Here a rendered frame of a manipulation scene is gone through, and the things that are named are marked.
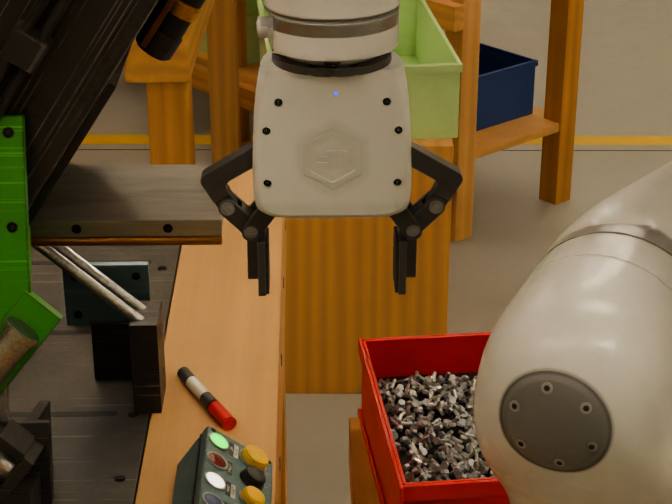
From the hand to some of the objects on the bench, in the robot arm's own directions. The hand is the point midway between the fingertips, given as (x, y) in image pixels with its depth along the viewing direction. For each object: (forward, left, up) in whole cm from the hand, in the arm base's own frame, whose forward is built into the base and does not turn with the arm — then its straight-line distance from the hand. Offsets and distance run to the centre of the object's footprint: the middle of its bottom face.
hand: (331, 273), depth 98 cm
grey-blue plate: (+25, -58, -39) cm, 74 cm away
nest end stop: (+31, -30, -37) cm, 57 cm away
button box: (+12, -30, -43) cm, 54 cm away
